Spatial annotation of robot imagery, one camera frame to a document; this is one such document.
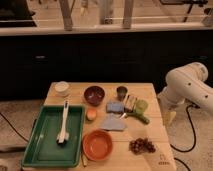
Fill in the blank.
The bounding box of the dark red grape bunch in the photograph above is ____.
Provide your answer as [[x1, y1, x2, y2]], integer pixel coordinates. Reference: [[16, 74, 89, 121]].
[[129, 138, 156, 155]]

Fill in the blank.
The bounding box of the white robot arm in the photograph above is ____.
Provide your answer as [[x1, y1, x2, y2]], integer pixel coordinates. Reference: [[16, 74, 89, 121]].
[[157, 62, 213, 125]]

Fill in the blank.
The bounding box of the orange bowl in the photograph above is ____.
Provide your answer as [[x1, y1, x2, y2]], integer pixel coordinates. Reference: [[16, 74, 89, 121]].
[[83, 129, 113, 161]]

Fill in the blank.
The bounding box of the purple bowl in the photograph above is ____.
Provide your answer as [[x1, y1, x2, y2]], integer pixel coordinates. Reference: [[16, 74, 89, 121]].
[[84, 86, 105, 106]]

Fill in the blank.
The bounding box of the striped wooden block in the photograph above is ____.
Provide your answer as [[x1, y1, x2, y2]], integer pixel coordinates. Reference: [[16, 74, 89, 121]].
[[124, 95, 137, 112]]

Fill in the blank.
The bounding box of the dark metal cup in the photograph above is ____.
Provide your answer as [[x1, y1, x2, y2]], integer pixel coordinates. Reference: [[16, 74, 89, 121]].
[[116, 86, 128, 101]]

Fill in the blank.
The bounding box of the grey blue cloth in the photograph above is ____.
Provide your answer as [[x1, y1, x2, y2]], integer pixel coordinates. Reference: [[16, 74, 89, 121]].
[[100, 114, 126, 131]]

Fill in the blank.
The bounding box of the blue sponge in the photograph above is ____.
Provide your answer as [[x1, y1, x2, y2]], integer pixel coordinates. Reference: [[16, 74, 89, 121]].
[[106, 102, 124, 113]]

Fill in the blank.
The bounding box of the orange fruit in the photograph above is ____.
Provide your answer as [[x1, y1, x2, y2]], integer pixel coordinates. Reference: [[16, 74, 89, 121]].
[[86, 109, 97, 121]]

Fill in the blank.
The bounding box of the white small cup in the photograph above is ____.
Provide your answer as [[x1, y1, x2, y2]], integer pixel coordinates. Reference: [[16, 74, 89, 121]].
[[54, 81, 69, 97]]

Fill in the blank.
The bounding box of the green plastic tray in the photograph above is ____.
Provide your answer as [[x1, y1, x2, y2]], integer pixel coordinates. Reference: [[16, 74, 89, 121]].
[[22, 106, 85, 168]]

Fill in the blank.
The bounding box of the black cable right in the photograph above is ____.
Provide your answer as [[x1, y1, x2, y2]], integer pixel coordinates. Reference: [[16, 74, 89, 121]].
[[170, 103, 200, 171]]

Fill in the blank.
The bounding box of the black cable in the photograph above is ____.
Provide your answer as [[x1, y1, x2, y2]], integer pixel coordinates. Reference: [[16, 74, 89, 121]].
[[170, 103, 200, 171], [0, 112, 30, 144]]

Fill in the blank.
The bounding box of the green handled scoop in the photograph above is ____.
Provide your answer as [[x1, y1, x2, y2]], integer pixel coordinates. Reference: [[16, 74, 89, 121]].
[[121, 100, 150, 124]]

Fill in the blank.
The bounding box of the black cable left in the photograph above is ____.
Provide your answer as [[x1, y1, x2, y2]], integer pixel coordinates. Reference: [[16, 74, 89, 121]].
[[0, 112, 30, 144]]

